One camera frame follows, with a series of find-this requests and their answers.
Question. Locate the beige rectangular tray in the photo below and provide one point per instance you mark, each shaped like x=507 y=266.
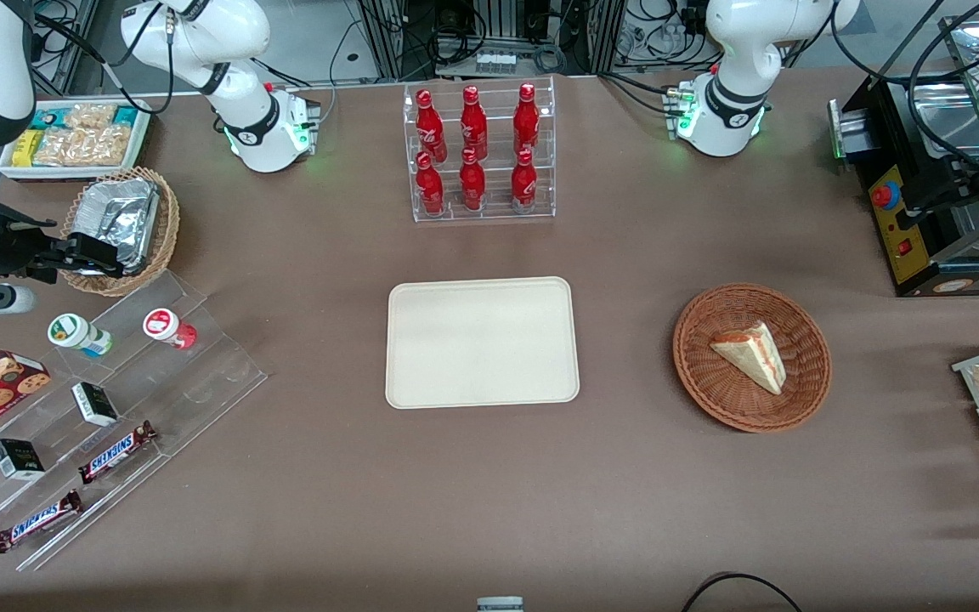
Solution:
x=481 y=342

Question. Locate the round dark brown wicker basket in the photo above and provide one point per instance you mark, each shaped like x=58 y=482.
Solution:
x=710 y=391

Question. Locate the Snickers bar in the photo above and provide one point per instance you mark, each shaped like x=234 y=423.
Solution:
x=116 y=452
x=37 y=521

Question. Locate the small grey device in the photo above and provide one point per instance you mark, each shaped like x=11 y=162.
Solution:
x=500 y=604

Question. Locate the red gum bottle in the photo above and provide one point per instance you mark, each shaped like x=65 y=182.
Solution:
x=165 y=326

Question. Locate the white snack tray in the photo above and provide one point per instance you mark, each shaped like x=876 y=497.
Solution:
x=141 y=136

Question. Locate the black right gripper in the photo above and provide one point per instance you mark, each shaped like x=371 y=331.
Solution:
x=20 y=252

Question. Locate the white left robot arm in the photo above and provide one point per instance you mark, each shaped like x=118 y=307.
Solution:
x=736 y=51

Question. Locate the white power strip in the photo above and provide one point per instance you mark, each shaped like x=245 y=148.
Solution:
x=495 y=63

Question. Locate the clear cracker bag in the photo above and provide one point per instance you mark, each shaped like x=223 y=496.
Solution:
x=82 y=146
x=90 y=116

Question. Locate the wrapped triangle sandwich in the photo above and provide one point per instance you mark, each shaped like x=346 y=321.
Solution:
x=753 y=357

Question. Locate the silver foil container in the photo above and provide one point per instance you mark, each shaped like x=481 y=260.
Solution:
x=120 y=217

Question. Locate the black machine with yellow panel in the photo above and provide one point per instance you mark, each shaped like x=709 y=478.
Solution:
x=885 y=136

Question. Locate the aluminium frame rack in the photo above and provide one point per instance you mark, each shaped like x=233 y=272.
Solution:
x=387 y=42

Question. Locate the clear acrylic tiered stand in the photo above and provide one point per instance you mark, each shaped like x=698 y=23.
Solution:
x=192 y=382

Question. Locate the red cola bottle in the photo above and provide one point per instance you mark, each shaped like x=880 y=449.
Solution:
x=473 y=126
x=430 y=187
x=523 y=183
x=429 y=127
x=526 y=123
x=472 y=183

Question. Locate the teal snack pack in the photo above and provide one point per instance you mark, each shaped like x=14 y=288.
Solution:
x=49 y=119
x=126 y=116

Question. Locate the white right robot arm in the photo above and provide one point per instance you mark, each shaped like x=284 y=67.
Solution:
x=264 y=144

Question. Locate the light tan wicker basket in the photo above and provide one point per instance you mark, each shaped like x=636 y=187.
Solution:
x=165 y=229

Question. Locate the aluminium frame post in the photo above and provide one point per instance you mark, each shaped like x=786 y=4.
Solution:
x=73 y=42

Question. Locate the clear acrylic bottle rack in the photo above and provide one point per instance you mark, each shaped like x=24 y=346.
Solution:
x=494 y=208

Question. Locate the small black box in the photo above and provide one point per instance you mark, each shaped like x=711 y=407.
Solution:
x=95 y=405
x=18 y=460

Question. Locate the yellow snack pack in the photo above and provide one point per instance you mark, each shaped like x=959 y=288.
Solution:
x=27 y=148

